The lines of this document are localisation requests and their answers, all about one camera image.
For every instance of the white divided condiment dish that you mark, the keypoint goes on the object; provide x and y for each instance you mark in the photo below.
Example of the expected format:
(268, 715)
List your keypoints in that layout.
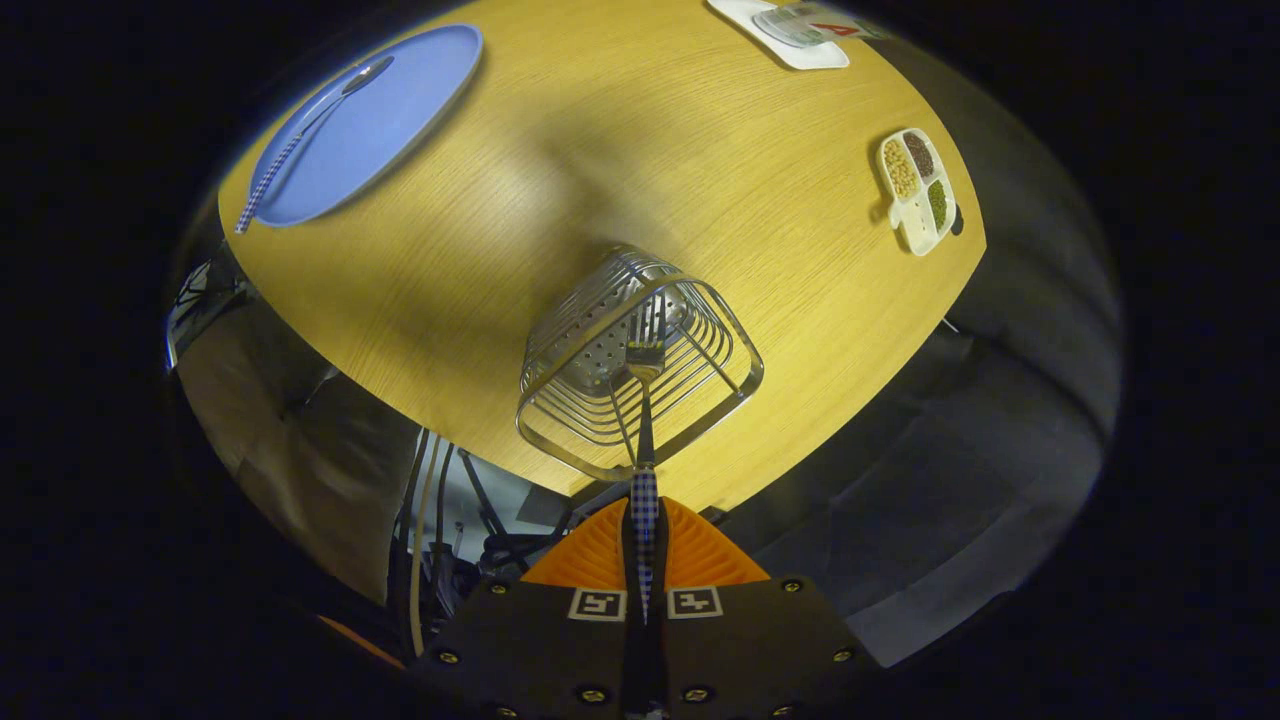
(915, 225)

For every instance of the white green drink bottle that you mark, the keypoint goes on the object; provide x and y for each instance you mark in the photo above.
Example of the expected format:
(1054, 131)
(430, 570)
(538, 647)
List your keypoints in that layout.
(790, 25)

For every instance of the blue plate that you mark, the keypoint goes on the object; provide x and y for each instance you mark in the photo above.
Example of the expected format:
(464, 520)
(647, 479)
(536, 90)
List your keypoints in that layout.
(400, 110)

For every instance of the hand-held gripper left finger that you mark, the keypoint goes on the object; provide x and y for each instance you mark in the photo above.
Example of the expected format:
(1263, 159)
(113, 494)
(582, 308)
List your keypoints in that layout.
(540, 650)

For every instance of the white square coaster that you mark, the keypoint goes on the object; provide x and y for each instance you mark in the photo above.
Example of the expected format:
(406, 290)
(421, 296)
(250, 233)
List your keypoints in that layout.
(810, 58)

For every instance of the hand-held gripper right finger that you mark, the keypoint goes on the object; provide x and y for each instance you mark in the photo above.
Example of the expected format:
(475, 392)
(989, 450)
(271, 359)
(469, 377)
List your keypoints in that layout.
(750, 650)

